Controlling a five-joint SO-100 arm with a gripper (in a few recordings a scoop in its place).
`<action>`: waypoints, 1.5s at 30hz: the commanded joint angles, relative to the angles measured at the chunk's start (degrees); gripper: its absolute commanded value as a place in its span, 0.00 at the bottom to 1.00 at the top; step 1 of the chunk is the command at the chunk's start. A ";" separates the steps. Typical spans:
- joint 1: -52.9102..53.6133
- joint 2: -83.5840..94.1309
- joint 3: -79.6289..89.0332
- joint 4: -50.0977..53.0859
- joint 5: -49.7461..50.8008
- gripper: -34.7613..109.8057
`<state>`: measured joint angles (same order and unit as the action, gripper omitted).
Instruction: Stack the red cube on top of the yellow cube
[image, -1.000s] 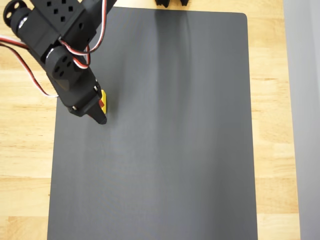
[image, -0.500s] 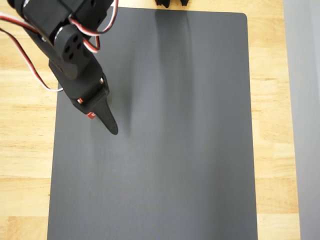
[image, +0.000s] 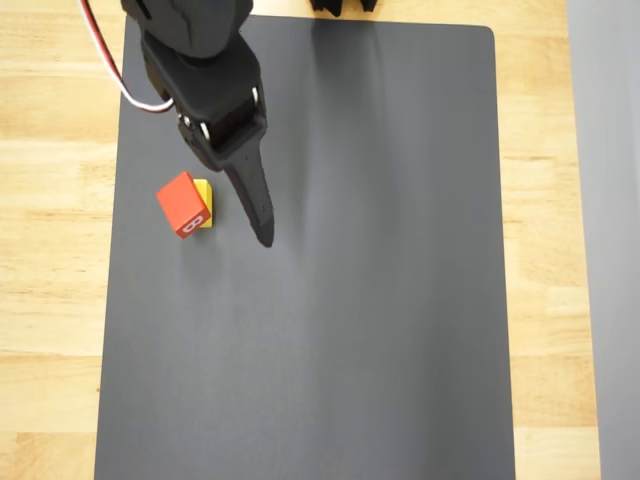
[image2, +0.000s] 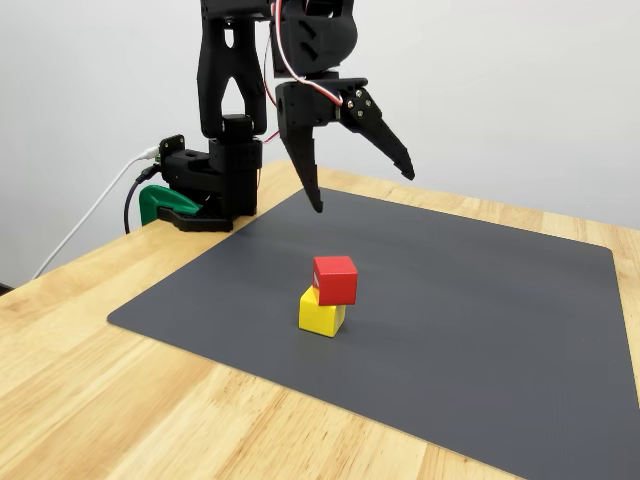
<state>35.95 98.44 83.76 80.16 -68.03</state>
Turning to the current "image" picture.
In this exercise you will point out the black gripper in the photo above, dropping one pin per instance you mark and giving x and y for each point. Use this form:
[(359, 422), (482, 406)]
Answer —
[(231, 120)]

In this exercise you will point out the red cube with white print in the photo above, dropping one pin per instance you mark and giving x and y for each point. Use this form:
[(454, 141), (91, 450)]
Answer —
[(182, 205)]

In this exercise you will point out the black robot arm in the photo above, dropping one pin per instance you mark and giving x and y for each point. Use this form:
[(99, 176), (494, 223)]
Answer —
[(190, 25)]

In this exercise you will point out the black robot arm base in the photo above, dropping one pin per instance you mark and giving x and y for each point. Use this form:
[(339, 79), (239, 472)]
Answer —
[(327, 5)]

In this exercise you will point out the yellow cube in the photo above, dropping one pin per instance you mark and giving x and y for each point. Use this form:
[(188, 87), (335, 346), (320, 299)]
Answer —
[(206, 190)]

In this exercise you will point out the dark grey rectangular mat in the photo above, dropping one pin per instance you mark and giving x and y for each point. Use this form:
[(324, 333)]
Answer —
[(350, 300)]

